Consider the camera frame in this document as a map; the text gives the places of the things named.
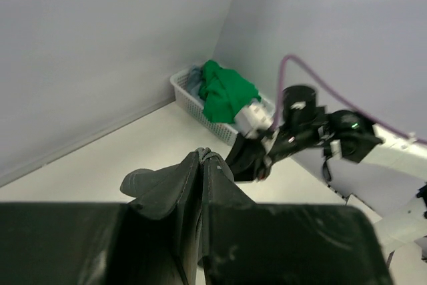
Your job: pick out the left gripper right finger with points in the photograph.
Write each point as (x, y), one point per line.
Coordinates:
(244, 242)

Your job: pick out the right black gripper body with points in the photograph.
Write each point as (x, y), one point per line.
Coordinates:
(304, 127)

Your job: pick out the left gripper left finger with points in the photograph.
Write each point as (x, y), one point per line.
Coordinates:
(149, 240)

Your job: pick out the grey green t shirt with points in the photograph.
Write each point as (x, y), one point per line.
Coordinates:
(243, 164)

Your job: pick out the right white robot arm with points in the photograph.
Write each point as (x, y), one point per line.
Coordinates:
(362, 158)

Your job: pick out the white laundry basket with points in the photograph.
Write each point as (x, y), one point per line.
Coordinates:
(194, 106)

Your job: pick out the blue t shirt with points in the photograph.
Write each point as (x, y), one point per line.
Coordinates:
(195, 81)

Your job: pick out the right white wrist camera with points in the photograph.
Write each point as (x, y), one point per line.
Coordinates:
(253, 118)

